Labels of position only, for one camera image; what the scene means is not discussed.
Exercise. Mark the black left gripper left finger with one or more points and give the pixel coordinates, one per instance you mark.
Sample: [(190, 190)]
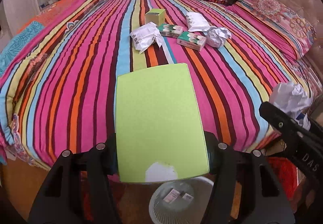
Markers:
[(59, 199)]

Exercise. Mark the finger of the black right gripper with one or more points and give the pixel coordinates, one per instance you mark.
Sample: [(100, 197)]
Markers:
[(303, 147)]

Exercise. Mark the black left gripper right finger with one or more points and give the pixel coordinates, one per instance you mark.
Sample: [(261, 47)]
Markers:
[(245, 190)]

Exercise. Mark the white paper ball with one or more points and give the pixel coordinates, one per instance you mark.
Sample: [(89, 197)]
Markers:
[(292, 99)]

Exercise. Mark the lime green box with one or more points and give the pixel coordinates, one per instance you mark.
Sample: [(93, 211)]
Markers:
[(159, 132)]

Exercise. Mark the red shaggy rug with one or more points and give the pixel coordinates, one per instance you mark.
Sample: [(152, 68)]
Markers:
[(286, 173)]

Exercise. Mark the white mesh waste basket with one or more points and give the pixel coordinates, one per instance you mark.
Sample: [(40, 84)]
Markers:
[(181, 211)]

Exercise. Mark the small boxes in basket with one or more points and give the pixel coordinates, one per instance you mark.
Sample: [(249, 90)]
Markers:
[(174, 194)]

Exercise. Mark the floral patterned pillow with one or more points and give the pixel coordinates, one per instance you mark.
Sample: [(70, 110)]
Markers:
[(292, 34)]

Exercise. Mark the colourful striped bedspread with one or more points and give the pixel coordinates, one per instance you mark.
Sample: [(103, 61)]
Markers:
[(59, 91)]

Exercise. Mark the crumpled silver white wrapper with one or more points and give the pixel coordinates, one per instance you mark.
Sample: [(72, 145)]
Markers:
[(217, 36)]

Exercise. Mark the green tissue pack near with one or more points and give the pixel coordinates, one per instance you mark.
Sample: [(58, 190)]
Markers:
[(191, 40)]

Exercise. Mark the green tissue pack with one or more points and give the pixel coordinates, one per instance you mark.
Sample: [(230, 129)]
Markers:
[(191, 40), (169, 30)]

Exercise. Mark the white flat plastic pouch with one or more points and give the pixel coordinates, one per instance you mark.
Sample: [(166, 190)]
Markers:
[(196, 22)]

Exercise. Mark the crumpled white plastic bag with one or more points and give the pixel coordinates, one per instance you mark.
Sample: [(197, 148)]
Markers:
[(146, 35)]

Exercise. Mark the green tissue pack far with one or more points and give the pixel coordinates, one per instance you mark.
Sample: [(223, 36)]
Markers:
[(169, 30)]

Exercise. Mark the small green carton box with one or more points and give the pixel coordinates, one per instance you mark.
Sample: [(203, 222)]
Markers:
[(155, 15)]

